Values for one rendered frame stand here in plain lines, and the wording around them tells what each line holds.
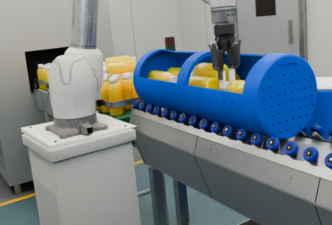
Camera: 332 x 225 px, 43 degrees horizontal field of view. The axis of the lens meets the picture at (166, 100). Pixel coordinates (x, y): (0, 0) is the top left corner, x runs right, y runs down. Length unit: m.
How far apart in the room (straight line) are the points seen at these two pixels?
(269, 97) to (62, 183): 0.73
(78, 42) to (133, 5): 5.33
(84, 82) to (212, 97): 0.46
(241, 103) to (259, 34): 4.71
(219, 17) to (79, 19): 0.54
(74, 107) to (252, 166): 0.64
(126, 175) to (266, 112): 0.55
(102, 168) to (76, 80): 0.32
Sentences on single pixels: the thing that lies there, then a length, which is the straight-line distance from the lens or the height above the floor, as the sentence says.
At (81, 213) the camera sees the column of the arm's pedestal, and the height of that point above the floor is 0.75.
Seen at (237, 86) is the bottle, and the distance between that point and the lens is 1.50.
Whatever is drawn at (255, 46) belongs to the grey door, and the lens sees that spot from 6.15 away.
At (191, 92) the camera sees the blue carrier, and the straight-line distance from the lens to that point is 1.64.
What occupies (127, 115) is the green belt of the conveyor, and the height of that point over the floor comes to 0.90.
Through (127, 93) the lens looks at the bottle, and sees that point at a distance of 2.33.
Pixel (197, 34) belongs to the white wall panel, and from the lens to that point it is 7.16.
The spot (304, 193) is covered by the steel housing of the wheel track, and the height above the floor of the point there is 0.85.
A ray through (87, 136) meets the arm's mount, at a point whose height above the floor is 1.01.
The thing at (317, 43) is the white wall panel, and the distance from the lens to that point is 5.55.
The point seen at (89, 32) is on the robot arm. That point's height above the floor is 1.35.
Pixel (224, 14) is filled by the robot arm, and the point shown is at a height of 1.38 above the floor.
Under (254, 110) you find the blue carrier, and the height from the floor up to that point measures 1.07.
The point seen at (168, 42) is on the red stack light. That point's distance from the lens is 2.67.
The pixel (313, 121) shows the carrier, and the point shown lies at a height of 0.89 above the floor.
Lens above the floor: 1.39
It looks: 11 degrees down
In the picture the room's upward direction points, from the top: 5 degrees counter-clockwise
